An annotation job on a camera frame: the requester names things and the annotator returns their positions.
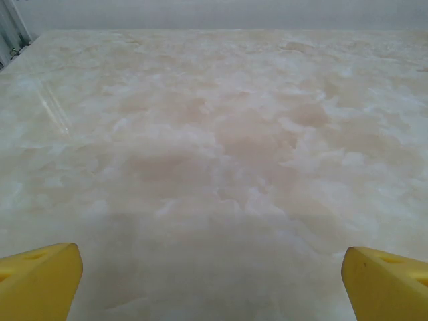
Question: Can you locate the aluminium frame post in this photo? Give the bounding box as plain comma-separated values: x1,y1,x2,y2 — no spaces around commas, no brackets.
0,0,35,47

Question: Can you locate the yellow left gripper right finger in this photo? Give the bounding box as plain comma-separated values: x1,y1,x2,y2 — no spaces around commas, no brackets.
340,246,428,321

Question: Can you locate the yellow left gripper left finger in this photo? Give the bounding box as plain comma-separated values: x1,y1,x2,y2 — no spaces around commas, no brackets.
0,243,84,321

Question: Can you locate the aluminium frame rail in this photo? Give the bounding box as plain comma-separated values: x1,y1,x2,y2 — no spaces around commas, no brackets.
0,41,33,73

